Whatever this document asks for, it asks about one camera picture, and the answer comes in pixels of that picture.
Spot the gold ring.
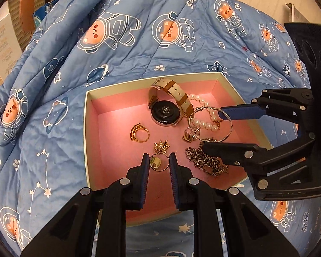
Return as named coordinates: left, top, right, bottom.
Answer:
left=130, top=123, right=150, bottom=143

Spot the pearl bracelet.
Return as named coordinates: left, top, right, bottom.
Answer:
left=187, top=93, right=221, bottom=131

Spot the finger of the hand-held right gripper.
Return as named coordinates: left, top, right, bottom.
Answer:
left=201, top=131, right=321, bottom=201
left=220, top=88, right=314, bottom=124

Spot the gold snowflake charm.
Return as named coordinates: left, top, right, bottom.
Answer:
left=154, top=139, right=171, bottom=155

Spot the chunky silver ring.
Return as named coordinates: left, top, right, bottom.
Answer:
left=182, top=127, right=201, bottom=142

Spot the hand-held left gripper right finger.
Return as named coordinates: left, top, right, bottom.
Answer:
left=169, top=152, right=300, bottom=257

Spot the silver chain necklace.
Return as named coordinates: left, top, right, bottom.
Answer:
left=184, top=141, right=230, bottom=178

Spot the silver bangle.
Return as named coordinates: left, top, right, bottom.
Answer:
left=189, top=106, right=233, bottom=142

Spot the thin silver ring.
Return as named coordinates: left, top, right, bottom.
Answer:
left=149, top=152, right=170, bottom=171

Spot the white box with pink lining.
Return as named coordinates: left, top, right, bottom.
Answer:
left=83, top=72, right=273, bottom=227

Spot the white rail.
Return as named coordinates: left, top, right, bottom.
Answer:
left=286, top=3, right=306, bottom=24

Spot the white cardboard carton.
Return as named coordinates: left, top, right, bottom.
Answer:
left=0, top=0, right=22, bottom=79

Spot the blue printed blanket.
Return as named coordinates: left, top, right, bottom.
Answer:
left=0, top=0, right=321, bottom=257

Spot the blue package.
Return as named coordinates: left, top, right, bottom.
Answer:
left=32, top=1, right=56, bottom=30

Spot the wooden pole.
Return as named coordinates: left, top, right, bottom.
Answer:
left=19, top=0, right=45, bottom=35

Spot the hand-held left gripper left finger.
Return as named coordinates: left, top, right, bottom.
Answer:
left=21, top=152, right=150, bottom=257

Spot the watch with beige leather strap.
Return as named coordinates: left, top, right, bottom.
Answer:
left=148, top=78, right=194, bottom=126

